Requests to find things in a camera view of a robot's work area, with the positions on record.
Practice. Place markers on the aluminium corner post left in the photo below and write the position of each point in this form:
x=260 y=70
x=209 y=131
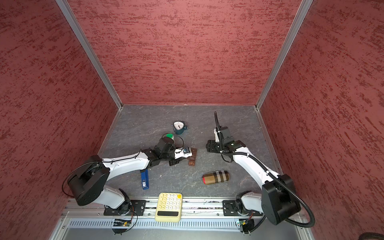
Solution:
x=79 y=33

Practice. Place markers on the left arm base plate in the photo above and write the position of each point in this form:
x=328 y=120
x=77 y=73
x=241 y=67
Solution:
x=136 y=207

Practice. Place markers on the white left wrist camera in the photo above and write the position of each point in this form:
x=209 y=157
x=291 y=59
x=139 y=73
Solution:
x=183 y=153

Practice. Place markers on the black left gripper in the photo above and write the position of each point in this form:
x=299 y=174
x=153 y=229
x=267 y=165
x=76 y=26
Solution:
x=172 y=162

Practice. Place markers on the brown weekly pill organizer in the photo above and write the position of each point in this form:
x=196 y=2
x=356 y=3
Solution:
x=192 y=158

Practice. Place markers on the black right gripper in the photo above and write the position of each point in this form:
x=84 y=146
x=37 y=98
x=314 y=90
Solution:
x=211 y=146

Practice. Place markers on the plaid checkered pouch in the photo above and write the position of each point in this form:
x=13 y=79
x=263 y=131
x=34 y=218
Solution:
x=216 y=177

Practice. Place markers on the green capped pill bottle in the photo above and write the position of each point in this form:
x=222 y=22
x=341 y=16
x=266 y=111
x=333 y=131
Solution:
x=171 y=136

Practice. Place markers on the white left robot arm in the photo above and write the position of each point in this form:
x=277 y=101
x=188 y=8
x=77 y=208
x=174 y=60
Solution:
x=88 y=182

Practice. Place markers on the yellow calculator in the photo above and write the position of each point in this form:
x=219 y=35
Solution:
x=169 y=207

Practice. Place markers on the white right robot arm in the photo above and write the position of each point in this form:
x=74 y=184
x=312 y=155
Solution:
x=276 y=203

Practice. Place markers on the aluminium corner post right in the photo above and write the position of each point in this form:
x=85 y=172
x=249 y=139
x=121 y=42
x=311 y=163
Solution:
x=290 y=37

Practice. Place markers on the aluminium corner post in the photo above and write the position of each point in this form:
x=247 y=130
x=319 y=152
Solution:
x=79 y=33
x=290 y=37

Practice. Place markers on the teal dial kitchen scale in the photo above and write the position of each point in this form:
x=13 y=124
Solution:
x=179 y=127

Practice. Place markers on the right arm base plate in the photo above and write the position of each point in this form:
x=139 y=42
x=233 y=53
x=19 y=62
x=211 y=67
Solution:
x=236 y=208

